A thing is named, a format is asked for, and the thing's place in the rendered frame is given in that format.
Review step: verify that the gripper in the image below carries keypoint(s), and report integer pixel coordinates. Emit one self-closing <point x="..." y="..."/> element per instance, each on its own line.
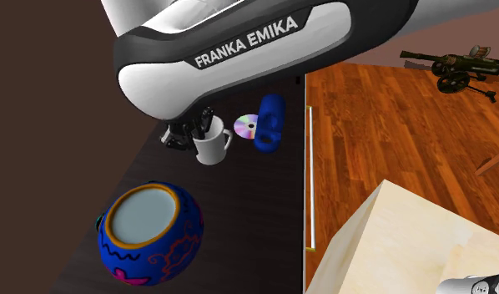
<point x="180" y="136"/>

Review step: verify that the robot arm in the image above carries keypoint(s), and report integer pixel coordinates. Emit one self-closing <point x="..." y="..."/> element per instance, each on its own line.
<point x="233" y="73"/>

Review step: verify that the white mug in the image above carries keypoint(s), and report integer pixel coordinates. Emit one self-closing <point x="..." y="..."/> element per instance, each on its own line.
<point x="213" y="148"/>

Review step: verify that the shiny compact disc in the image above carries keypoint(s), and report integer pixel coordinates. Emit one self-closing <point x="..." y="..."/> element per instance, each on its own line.
<point x="244" y="127"/>

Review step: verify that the blue cylindrical cup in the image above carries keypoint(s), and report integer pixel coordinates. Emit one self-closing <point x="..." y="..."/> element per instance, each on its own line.
<point x="270" y="122"/>

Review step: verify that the dark wooden cabinet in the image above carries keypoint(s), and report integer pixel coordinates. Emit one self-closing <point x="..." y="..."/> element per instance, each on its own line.
<point x="241" y="203"/>

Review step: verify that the blue painted round pot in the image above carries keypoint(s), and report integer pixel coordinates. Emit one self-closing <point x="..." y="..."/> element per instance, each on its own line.
<point x="152" y="240"/>

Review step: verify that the dark toy cannon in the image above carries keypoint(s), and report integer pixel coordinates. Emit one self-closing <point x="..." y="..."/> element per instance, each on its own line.
<point x="457" y="67"/>

